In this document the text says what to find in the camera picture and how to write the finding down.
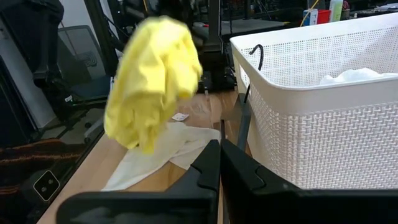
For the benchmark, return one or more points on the large white garment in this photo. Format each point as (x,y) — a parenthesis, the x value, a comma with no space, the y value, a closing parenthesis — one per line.
(354,76)

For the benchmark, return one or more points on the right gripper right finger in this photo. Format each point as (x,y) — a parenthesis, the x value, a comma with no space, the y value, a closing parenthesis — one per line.
(239,186)

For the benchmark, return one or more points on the yellow shirt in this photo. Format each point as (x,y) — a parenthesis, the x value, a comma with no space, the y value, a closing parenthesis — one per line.
(152,84)

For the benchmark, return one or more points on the green white bottle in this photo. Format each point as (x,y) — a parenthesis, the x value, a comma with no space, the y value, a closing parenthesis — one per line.
(336,9)

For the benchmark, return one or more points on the white blue carton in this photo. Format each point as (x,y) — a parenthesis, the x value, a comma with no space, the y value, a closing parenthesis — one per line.
(311,18)

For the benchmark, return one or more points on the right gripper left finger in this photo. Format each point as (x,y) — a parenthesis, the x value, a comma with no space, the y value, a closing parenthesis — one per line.
(205,180)

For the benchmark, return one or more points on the black floor outlet plate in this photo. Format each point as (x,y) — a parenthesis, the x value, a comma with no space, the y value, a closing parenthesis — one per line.
(46,185)

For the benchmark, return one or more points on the black metal table frame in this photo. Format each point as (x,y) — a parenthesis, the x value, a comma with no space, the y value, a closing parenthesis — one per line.
(66,182)

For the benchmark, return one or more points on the black clothes hanger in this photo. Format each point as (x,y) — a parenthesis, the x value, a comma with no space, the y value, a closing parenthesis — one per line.
(244,124)

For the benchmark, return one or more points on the small white card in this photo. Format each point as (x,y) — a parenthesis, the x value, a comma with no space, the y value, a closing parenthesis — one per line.
(180,117)

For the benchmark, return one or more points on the white plastic laundry basket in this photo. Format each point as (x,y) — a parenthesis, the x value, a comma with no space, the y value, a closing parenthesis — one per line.
(326,130)

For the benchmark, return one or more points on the red cup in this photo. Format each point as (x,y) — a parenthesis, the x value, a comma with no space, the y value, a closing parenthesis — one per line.
(323,17)

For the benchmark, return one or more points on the white cloth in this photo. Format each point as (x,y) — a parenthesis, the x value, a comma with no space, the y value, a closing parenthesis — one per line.
(155,155)

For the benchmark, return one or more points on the black mesh office chair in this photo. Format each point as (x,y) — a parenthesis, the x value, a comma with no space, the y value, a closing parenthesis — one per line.
(81,56)

